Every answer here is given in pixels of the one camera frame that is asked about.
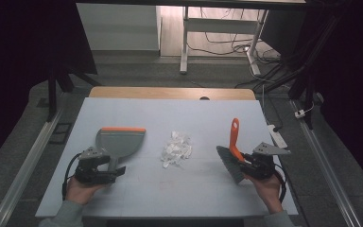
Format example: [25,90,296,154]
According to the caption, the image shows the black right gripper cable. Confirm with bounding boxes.
[273,163,288,203]

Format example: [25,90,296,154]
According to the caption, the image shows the white wall panel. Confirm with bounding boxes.
[76,3,163,52]

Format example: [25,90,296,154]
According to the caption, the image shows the aluminium rail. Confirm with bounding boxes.
[289,98,363,227]
[0,105,66,227]

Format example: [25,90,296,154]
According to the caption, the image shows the white power strip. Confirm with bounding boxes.
[267,124,288,149]

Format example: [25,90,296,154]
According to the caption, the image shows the black curtain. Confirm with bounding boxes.
[0,0,98,174]
[302,0,363,197]

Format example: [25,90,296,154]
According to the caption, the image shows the pile of white paper scraps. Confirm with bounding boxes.
[160,130,194,169]

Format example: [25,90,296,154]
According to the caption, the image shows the light blue table board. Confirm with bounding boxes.
[35,96,299,219]

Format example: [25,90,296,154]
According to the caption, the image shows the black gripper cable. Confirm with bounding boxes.
[273,163,288,203]
[61,152,82,201]

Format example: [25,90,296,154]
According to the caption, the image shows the black metal stand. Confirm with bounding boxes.
[254,9,344,131]

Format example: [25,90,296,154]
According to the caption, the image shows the wooden table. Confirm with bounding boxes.
[88,86,257,101]

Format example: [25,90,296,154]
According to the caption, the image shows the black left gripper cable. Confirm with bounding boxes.
[61,152,82,201]

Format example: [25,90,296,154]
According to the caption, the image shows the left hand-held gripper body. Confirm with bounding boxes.
[74,146,118,185]

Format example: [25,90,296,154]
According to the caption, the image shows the person's left hand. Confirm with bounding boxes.
[64,175,110,206]

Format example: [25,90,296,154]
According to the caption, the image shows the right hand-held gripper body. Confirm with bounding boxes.
[241,141,292,181]

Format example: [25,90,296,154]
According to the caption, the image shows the black tripod stand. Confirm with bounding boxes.
[44,55,103,123]

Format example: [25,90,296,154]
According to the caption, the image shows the black floor cables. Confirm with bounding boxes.
[187,7,297,91]

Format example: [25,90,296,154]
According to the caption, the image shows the person's right hand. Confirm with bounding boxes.
[244,171,285,215]

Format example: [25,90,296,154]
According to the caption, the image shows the grey brush with orange handle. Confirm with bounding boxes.
[216,117,251,185]

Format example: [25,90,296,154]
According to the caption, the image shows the white desk frame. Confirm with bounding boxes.
[179,5,269,77]

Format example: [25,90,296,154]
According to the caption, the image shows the grey dustpan with orange edge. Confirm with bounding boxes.
[95,126,147,173]

